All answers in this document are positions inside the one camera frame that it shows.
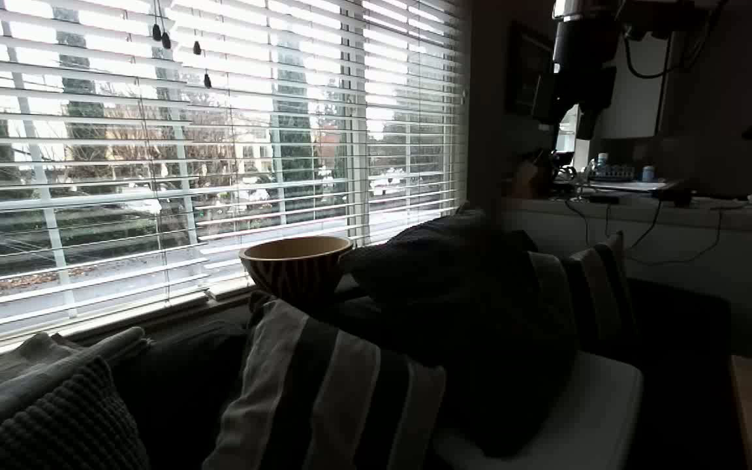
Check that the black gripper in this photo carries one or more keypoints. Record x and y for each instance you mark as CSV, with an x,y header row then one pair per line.
x,y
587,67

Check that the grey waffle-knit pillow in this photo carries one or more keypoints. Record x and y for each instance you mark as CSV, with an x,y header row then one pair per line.
x,y
482,349

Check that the grey white striped pillow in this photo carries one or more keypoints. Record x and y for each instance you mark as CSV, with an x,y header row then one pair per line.
x,y
603,292
324,401

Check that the dark sofa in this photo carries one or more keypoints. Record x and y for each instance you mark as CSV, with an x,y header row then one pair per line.
x,y
680,367

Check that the small cup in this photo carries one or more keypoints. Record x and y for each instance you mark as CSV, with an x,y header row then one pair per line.
x,y
650,174
605,161

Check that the white monitor panel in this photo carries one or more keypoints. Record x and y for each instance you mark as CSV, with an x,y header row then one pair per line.
x,y
635,96

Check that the stack of papers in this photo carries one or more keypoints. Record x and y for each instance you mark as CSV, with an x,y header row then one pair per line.
x,y
634,186

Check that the white venetian blind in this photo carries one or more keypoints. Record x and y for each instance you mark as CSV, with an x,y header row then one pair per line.
x,y
131,174
412,113

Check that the white desk counter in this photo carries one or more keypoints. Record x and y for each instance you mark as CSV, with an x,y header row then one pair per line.
x,y
698,271

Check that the wooden bowl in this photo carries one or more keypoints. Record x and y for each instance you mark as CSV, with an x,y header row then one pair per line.
x,y
294,264

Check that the grey textured cushion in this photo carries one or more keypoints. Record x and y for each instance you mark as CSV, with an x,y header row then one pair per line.
x,y
53,427

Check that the dark picture frame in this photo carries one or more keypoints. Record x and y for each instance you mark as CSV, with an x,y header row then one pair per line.
x,y
529,75

